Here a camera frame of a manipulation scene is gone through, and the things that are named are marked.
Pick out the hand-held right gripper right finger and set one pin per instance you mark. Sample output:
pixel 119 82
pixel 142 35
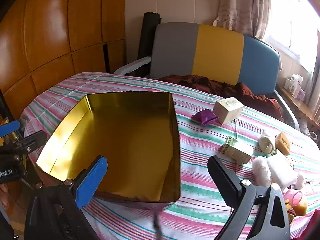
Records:
pixel 221 177

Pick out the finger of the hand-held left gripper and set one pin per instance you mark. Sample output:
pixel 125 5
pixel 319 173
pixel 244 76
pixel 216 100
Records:
pixel 10 128
pixel 32 140

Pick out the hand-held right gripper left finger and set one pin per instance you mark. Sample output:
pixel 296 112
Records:
pixel 91 180

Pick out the gold tin box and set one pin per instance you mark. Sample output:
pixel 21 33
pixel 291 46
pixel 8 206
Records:
pixel 130 142

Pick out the pink hair roller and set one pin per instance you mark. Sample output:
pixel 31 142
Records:
pixel 295 197

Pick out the green beige carton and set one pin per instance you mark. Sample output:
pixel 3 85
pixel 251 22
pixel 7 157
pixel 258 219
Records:
pixel 236 151

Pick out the striped bed sheet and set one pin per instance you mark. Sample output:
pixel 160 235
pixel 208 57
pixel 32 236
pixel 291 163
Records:
pixel 200 142

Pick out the rolled cream cloth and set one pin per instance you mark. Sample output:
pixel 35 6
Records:
pixel 267 141

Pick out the white foam sponge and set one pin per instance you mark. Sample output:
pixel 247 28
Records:
pixel 281 167

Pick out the purple snack packet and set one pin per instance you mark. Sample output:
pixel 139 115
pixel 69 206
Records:
pixel 205 117

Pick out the tan sponge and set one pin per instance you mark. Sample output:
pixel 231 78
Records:
pixel 283 142

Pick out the dark red blanket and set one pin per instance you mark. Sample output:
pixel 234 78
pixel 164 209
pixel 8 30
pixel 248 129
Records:
pixel 225 87

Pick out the wooden shelf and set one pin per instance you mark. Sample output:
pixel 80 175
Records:
pixel 300 107

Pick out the wooden wardrobe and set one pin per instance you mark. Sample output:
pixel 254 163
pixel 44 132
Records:
pixel 50 30

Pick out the white carton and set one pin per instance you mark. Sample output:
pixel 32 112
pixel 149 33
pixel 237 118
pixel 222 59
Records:
pixel 293 83

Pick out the grey yellow blue chair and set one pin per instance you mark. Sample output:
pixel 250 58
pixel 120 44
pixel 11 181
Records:
pixel 217 52

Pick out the black rolled mat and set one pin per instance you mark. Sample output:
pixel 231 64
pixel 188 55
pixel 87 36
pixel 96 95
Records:
pixel 148 32

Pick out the beige patterned curtain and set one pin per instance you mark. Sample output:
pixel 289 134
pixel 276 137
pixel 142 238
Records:
pixel 243 5

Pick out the window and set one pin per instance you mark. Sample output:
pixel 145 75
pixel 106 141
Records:
pixel 295 17

